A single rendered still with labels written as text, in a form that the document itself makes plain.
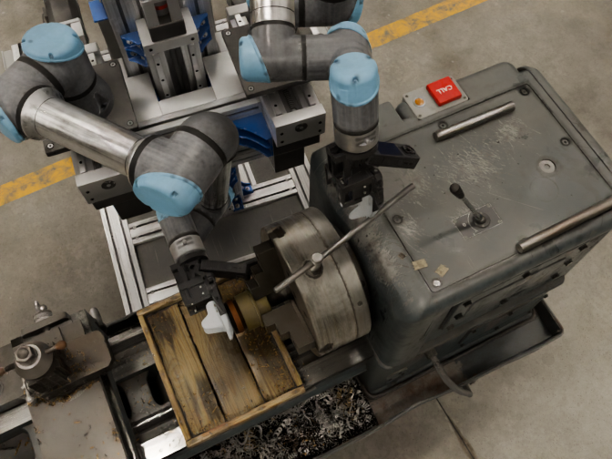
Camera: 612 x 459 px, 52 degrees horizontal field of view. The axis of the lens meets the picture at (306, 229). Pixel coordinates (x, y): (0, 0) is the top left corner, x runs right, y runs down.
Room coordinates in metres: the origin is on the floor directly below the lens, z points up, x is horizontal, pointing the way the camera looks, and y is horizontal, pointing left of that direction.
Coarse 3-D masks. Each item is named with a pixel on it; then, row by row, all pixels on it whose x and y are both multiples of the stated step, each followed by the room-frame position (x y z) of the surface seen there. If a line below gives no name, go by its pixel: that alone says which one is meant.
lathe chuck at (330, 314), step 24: (288, 216) 0.64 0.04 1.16; (264, 240) 0.60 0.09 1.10; (288, 240) 0.54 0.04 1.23; (312, 240) 0.54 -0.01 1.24; (288, 264) 0.49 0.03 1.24; (312, 288) 0.44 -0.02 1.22; (336, 288) 0.45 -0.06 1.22; (312, 312) 0.40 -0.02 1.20; (336, 312) 0.40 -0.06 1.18; (336, 336) 0.37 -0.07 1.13
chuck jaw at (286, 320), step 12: (276, 312) 0.43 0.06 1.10; (288, 312) 0.43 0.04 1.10; (300, 312) 0.43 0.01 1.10; (264, 324) 0.41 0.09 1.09; (276, 324) 0.40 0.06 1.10; (288, 324) 0.40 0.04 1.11; (300, 324) 0.40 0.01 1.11; (288, 336) 0.38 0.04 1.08; (300, 336) 0.38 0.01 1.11; (312, 336) 0.38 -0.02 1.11; (300, 348) 0.35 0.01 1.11; (312, 348) 0.36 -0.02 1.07; (324, 348) 0.36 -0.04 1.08
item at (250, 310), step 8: (240, 296) 0.46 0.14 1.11; (248, 296) 0.46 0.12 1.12; (264, 296) 0.46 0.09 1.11; (224, 304) 0.44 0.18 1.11; (232, 304) 0.44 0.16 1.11; (240, 304) 0.44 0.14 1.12; (248, 304) 0.44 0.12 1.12; (256, 304) 0.44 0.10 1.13; (264, 304) 0.45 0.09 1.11; (232, 312) 0.42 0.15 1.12; (240, 312) 0.42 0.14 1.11; (248, 312) 0.42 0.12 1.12; (256, 312) 0.42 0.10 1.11; (264, 312) 0.43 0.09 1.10; (232, 320) 0.41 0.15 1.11; (240, 320) 0.41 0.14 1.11; (248, 320) 0.41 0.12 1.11; (256, 320) 0.41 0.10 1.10; (240, 328) 0.40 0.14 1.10; (248, 328) 0.40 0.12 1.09
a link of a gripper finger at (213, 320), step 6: (210, 306) 0.44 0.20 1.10; (216, 306) 0.44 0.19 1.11; (210, 312) 0.43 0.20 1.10; (216, 312) 0.43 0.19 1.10; (210, 318) 0.41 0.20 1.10; (216, 318) 0.41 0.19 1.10; (222, 318) 0.41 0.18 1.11; (228, 318) 0.41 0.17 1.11; (204, 324) 0.40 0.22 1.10; (210, 324) 0.40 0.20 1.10; (216, 324) 0.40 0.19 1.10; (222, 324) 0.40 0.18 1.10; (228, 324) 0.40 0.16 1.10; (228, 330) 0.39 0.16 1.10
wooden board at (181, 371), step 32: (160, 320) 0.48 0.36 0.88; (192, 320) 0.48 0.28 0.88; (160, 352) 0.39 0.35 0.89; (192, 352) 0.40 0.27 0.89; (224, 352) 0.40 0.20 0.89; (256, 352) 0.40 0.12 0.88; (288, 352) 0.39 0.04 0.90; (192, 384) 0.32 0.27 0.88; (224, 384) 0.32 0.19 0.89; (256, 384) 0.32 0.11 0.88; (192, 416) 0.24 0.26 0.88; (256, 416) 0.25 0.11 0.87
